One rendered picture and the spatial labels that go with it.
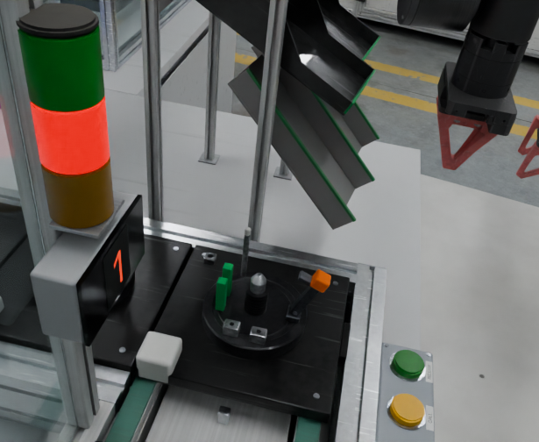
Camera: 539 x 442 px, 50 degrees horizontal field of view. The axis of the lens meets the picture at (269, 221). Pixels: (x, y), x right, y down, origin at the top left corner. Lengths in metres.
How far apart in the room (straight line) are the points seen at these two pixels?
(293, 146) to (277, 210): 0.31
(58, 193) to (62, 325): 0.11
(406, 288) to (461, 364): 0.17
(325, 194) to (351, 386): 0.30
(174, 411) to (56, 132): 0.44
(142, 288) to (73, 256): 0.36
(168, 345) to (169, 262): 0.17
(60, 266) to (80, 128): 0.11
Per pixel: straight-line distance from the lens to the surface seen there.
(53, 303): 0.48
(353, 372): 0.77
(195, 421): 0.75
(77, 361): 0.61
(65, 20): 0.40
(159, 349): 0.72
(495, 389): 0.96
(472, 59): 0.60
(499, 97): 0.61
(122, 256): 0.51
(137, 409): 0.73
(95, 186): 0.44
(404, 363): 0.78
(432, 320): 1.01
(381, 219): 1.18
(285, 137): 0.86
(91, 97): 0.41
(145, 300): 0.81
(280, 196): 1.19
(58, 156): 0.43
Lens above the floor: 1.55
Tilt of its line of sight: 38 degrees down
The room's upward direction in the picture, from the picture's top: 7 degrees clockwise
